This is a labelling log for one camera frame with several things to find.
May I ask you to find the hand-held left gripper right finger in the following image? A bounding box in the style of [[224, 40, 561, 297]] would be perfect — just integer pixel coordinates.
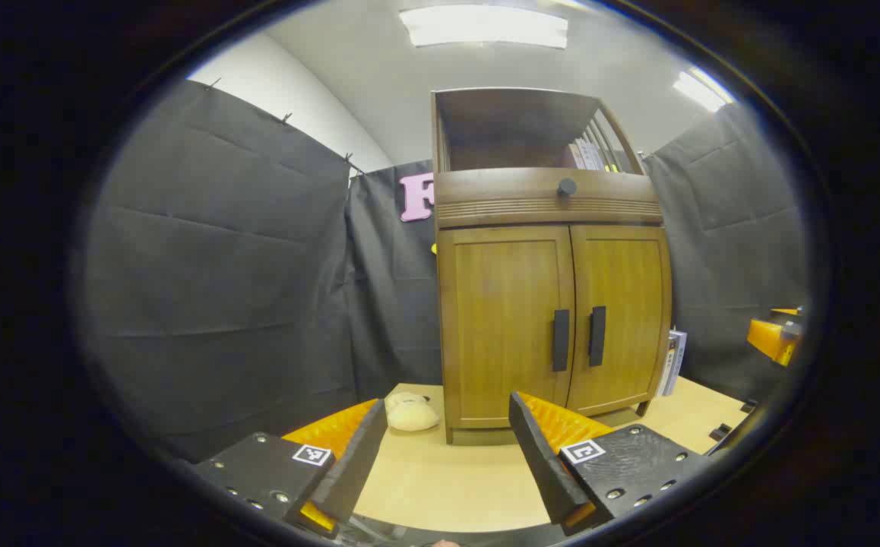
[[508, 391, 714, 536]]

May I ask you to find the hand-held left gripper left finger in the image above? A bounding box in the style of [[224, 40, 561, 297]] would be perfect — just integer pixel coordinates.
[[195, 399, 389, 539]]

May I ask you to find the wooden cabinet door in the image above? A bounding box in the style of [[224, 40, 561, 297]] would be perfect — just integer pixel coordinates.
[[437, 226, 576, 430], [568, 225, 673, 417]]

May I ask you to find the wooden double-door shoe cabinet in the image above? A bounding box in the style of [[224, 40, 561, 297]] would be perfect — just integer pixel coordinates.
[[431, 87, 674, 445]]

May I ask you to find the wooden cabinet drawer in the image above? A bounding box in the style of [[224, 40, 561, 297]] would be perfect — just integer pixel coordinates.
[[435, 169, 663, 229]]

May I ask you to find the cream plush toy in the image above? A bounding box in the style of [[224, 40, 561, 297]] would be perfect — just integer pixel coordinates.
[[385, 391, 441, 432]]

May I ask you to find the blue cover book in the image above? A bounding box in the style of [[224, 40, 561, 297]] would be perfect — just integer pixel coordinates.
[[668, 328, 688, 396]]

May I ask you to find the white spine book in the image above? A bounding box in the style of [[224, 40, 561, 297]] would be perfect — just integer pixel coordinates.
[[657, 334, 676, 397]]

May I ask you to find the black backdrop cloth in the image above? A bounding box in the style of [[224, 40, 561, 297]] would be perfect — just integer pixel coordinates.
[[79, 76, 813, 464]]

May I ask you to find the small ceiling light panel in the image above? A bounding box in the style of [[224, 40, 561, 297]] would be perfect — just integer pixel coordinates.
[[672, 67, 736, 113]]

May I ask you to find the large ceiling light panel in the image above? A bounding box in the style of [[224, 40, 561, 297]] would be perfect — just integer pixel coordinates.
[[398, 6, 568, 50]]

